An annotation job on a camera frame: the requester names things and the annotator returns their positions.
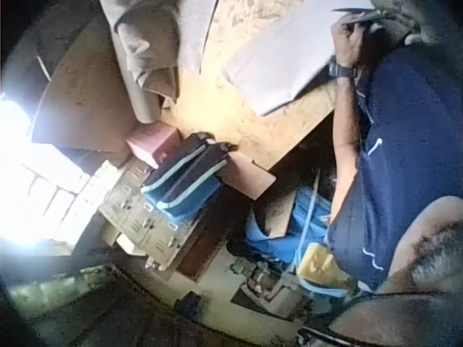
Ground brown cardboard sheet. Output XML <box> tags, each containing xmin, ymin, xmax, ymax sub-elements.
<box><xmin>31</xmin><ymin>14</ymin><xmax>149</xmax><ymax>155</ymax></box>

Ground small beige metal locker cabinet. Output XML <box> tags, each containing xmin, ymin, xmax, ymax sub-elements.
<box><xmin>98</xmin><ymin>158</ymin><xmax>198</xmax><ymax>273</ymax></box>

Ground pink box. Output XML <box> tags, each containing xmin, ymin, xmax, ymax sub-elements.
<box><xmin>125</xmin><ymin>120</ymin><xmax>183</xmax><ymax>170</ymax></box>

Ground beige fabric roll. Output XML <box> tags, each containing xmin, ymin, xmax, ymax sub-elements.
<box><xmin>98</xmin><ymin>0</ymin><xmax>220</xmax><ymax>124</ymax></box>

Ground white fabric sheet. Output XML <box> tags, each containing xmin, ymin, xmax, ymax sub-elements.
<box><xmin>219</xmin><ymin>0</ymin><xmax>375</xmax><ymax>117</ymax></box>

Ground metal scissors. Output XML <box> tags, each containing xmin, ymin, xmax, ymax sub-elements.
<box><xmin>331</xmin><ymin>4</ymin><xmax>383</xmax><ymax>25</ymax></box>

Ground person's left hand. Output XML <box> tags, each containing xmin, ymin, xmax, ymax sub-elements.
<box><xmin>333</xmin><ymin>15</ymin><xmax>367</xmax><ymax>69</ymax></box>

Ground small brown cardboard piece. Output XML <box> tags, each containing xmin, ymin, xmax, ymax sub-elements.
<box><xmin>216</xmin><ymin>150</ymin><xmax>278</xmax><ymax>203</ymax></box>

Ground grey metal machine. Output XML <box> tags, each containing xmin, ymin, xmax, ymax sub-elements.
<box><xmin>231</xmin><ymin>260</ymin><xmax>303</xmax><ymax>309</ymax></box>

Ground dark blue trimmed folders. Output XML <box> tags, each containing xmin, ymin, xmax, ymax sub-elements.
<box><xmin>140</xmin><ymin>131</ymin><xmax>238</xmax><ymax>226</ymax></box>

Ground black wrist watch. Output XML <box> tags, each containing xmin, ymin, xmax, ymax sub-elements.
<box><xmin>326</xmin><ymin>59</ymin><xmax>359</xmax><ymax>80</ymax></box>

